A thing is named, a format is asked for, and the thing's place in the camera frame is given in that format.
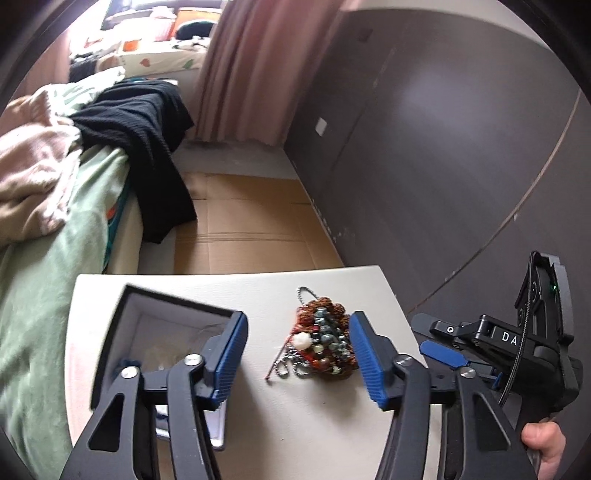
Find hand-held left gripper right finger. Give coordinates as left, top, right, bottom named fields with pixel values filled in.
left=348, top=311, right=540, bottom=480

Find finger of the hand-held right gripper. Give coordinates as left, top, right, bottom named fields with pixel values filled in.
left=418, top=340, right=472, bottom=370
left=410, top=313, right=444, bottom=341

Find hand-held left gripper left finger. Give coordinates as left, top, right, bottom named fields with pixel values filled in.
left=59, top=310, right=250, bottom=480

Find pile of beaded bracelets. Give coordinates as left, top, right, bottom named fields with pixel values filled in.
left=265, top=298, right=361, bottom=382

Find black jewelry box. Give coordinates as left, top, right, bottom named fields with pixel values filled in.
left=90, top=284, right=246, bottom=450

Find person's right hand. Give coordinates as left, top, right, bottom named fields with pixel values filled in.
left=521, top=420, right=568, bottom=480

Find flat cardboard sheet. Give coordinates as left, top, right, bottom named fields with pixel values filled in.
left=173, top=171, right=345, bottom=276

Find green bedsheet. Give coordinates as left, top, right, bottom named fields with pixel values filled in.
left=0, top=147, right=134, bottom=468

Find black knit garment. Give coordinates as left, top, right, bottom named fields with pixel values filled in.
left=71, top=79, right=198, bottom=244

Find pink fleece blanket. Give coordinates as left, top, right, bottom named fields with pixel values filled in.
left=0, top=88, right=85, bottom=237

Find pink curtain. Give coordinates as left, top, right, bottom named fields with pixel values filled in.
left=193, top=0, right=346, bottom=147

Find pale green patterned blanket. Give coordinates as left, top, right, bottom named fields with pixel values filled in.
left=46, top=67, right=128, bottom=116

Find cream heart print pillow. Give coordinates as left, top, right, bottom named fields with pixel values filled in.
left=115, top=42, right=209, bottom=80

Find dark green cushion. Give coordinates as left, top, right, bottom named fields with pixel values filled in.
left=175, top=21, right=218, bottom=40

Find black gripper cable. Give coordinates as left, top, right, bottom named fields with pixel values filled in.
left=498, top=251, right=540, bottom=408

